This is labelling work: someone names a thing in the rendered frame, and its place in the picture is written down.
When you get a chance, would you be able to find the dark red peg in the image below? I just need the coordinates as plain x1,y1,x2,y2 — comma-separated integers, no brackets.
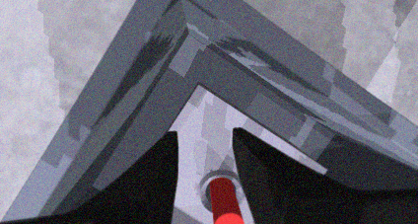
210,178,244,224

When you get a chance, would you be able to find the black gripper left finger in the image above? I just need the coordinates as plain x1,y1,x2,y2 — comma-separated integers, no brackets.
0,131,178,224

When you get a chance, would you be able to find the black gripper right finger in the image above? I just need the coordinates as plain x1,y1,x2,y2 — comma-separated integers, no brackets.
232,127,418,224

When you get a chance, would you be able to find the grey box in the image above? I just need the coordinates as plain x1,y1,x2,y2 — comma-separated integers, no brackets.
1,0,418,222

